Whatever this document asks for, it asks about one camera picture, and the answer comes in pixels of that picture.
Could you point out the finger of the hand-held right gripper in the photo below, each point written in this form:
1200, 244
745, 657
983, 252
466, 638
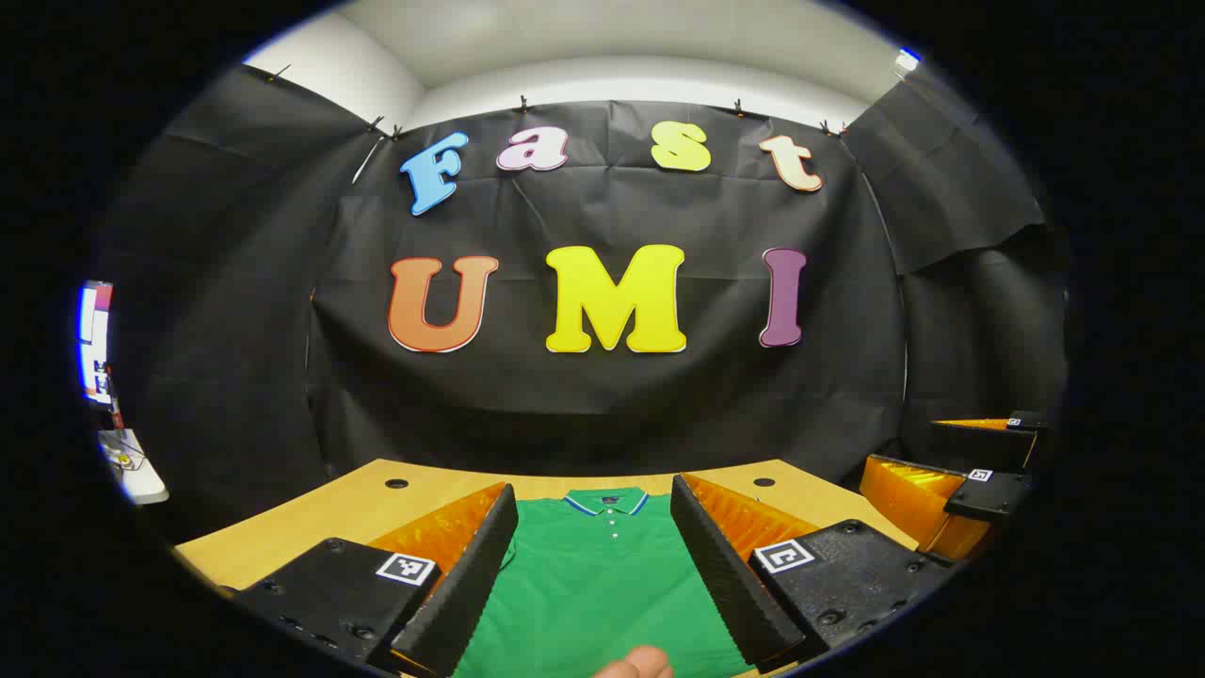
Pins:
979, 444
988, 494

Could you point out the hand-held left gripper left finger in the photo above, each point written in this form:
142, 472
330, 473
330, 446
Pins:
471, 584

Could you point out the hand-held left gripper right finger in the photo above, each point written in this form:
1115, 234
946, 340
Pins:
725, 574

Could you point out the green T-shirt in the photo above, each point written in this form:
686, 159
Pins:
602, 584

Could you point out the black backdrop cloth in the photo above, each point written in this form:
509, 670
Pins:
659, 405

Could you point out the white side shelf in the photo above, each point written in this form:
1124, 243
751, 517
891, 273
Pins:
136, 476

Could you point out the red bottle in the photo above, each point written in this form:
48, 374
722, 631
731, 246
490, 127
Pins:
115, 405

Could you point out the bright display screen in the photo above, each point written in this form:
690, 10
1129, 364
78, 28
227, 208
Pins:
94, 348

